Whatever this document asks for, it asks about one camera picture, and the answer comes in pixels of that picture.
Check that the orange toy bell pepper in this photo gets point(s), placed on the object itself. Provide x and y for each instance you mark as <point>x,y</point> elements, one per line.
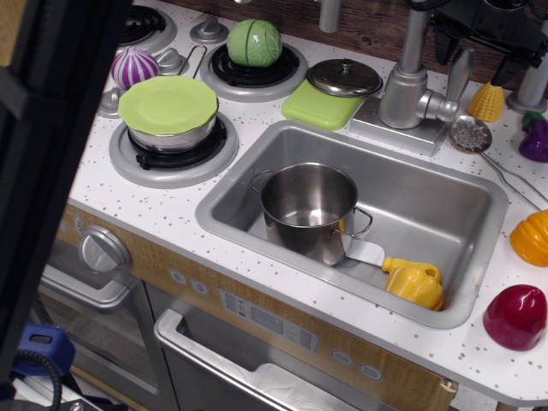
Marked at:
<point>529,239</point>

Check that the rear left stove burner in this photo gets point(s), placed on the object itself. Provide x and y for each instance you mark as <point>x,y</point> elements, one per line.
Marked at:
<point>147,29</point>

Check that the stove burner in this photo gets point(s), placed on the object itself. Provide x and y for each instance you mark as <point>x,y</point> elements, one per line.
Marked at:
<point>147,29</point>
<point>174,170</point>
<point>245,84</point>

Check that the silver dishwasher door handle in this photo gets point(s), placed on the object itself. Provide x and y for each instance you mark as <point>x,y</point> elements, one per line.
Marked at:
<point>207,380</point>

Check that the yellow toy corn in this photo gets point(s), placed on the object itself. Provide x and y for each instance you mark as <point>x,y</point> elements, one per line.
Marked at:
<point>487,103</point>

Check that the green toy cabbage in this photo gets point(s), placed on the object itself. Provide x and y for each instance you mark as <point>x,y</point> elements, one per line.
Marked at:
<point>254,43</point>

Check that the silver faucet lever handle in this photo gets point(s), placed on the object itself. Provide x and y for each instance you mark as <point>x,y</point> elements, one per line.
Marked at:
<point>460,73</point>

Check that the grey stove knob middle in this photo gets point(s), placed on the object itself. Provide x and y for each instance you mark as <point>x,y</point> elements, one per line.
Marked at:
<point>171,62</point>

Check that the green plastic cutting board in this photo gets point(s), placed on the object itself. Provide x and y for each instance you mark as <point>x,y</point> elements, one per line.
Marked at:
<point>309,105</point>

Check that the silver oven dial knob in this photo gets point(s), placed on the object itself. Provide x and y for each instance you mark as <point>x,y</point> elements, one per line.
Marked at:
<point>101,251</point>

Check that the metal slotted skimmer spoon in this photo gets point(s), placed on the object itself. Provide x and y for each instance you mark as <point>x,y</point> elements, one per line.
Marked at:
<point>472,136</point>

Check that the rear right stove burner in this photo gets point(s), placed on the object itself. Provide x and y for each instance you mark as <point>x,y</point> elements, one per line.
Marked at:
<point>245,84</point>

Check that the grey stove knob rear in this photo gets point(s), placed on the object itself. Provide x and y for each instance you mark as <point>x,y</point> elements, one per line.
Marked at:
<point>209,32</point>

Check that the purple striped toy onion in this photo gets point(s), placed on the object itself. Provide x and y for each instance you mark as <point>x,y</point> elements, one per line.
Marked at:
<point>132,66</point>

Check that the silver toy faucet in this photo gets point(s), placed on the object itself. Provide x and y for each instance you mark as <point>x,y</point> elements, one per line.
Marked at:
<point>408,115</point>

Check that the grey rear post right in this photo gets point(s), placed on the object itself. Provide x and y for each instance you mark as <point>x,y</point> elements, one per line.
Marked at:
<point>530,95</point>

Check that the front right stove burner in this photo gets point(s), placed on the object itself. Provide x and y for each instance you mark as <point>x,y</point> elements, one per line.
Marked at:
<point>174,170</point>

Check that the steel bowl on burner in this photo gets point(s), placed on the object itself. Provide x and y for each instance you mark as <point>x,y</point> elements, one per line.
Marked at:
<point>173,143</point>

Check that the yellow handled white spatula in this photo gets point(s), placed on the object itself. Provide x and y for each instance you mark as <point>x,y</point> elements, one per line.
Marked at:
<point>373,254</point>

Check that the grey stove knob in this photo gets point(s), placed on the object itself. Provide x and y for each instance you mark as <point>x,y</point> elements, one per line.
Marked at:
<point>171,62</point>
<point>209,32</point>
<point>109,103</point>

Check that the grey post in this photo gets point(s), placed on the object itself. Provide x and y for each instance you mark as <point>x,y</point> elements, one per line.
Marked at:
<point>530,95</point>
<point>330,15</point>

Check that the yellow toy bell pepper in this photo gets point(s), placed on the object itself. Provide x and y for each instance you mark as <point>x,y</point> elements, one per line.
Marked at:
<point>420,286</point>

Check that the blue plastic clamp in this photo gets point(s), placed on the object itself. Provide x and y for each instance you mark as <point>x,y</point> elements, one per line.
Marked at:
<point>43,341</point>

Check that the purple toy eggplant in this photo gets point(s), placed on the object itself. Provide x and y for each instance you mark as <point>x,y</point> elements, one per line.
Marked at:
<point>534,144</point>

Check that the black camera stand frame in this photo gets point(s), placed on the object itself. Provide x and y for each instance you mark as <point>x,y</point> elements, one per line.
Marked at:
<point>53,69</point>

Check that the grey rear post left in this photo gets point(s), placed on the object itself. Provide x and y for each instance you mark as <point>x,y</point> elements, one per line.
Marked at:
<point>330,15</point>

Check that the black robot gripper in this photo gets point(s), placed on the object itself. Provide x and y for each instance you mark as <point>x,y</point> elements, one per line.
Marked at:
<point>502,26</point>

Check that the green plastic plate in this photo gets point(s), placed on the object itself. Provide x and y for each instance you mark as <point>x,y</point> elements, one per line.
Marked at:
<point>166,105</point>

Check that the metal wire utensil handle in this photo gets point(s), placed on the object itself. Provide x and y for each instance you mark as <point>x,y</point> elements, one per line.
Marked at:
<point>193,61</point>

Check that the stainless steel pot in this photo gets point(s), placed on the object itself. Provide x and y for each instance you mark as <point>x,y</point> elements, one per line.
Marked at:
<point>306,205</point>

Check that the red toy bell pepper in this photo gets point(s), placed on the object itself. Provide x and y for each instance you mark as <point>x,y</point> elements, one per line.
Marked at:
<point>516,318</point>

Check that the grey stove knob left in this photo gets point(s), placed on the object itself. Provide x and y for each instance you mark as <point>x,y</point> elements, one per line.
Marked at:
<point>109,103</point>

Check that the steel pot lid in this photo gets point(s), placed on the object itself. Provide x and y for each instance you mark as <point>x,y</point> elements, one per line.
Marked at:
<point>344,78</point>

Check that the grey oven door handle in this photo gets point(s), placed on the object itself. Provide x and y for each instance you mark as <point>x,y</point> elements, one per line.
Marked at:
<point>107,300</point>

